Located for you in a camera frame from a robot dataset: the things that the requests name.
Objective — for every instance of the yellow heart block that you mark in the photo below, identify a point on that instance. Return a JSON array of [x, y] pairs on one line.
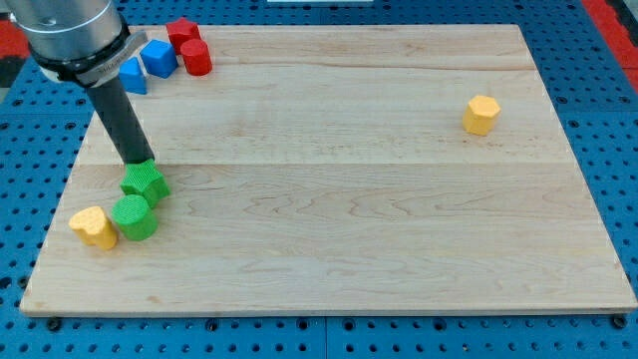
[[92, 226]]

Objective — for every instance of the blue cube block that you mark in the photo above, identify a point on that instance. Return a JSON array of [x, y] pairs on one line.
[[159, 58]]

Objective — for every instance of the red star block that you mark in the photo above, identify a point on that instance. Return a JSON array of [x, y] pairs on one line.
[[180, 31]]

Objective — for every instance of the blue triangle block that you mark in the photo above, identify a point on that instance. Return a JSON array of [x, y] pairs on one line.
[[132, 77]]

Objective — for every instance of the wooden board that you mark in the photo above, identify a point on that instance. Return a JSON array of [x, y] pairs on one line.
[[325, 171]]

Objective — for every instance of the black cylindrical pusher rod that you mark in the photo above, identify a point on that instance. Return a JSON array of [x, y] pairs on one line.
[[113, 106]]

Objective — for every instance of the green star block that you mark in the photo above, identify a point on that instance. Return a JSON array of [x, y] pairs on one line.
[[146, 180]]

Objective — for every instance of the red cylinder block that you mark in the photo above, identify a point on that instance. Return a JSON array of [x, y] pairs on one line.
[[196, 57]]

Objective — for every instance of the yellow hexagon block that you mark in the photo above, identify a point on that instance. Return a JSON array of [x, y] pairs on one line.
[[481, 115]]

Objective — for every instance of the green cylinder block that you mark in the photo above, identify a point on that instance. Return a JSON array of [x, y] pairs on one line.
[[134, 217]]

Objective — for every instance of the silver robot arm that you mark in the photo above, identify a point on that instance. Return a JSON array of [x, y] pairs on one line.
[[85, 42]]

